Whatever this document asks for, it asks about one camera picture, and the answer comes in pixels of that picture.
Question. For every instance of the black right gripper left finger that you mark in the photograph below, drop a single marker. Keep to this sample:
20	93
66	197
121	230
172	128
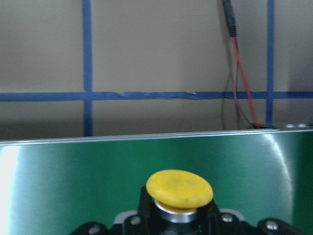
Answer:
146	206

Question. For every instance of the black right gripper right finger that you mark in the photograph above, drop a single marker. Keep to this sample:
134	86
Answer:
208	211

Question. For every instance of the yellow push button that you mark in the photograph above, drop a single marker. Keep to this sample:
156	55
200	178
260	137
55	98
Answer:
178	194

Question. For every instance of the green conveyor belt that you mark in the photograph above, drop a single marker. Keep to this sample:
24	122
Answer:
50	187

